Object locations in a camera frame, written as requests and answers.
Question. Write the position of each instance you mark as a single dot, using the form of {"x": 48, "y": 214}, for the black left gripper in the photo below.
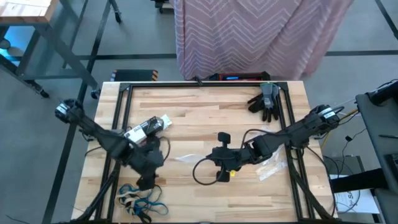
{"x": 146, "y": 158}

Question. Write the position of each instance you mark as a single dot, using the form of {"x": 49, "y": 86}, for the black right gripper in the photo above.
{"x": 227, "y": 155}

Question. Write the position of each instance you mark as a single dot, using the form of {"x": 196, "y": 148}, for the wide blue rubber band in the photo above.
{"x": 155, "y": 208}

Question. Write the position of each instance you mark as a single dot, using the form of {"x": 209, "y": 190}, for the black white zipper bag box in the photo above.
{"x": 146, "y": 127}

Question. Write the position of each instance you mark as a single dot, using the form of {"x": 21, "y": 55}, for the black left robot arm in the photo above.
{"x": 102, "y": 137}

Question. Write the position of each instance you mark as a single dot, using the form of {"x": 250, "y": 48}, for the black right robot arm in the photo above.
{"x": 295, "y": 130}

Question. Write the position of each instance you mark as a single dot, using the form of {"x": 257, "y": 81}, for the small yellow tag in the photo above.
{"x": 232, "y": 173}

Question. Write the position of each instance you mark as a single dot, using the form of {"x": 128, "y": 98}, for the black work glove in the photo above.
{"x": 256, "y": 104}

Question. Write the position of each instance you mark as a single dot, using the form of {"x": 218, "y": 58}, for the grey-backed work glove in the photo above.
{"x": 270, "y": 96}

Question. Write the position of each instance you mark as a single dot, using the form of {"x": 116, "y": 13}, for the black red equipment case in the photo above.
{"x": 239, "y": 76}

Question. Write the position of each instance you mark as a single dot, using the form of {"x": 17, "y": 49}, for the black yellow striped floor box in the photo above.
{"x": 133, "y": 75}

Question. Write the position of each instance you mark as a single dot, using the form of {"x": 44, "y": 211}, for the white printed box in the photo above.
{"x": 357, "y": 202}

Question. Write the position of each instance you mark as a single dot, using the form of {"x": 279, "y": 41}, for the black side desk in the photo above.
{"x": 379, "y": 130}

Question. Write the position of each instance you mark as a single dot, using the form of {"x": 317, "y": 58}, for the black floor stand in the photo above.
{"x": 161, "y": 4}

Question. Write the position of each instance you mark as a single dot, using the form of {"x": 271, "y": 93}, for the black caster leg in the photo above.
{"x": 115, "y": 12}

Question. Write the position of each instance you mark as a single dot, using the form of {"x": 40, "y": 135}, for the wooden workbench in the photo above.
{"x": 28, "y": 9}

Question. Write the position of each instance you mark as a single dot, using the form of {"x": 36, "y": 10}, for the black aluminium table frame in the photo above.
{"x": 174, "y": 84}

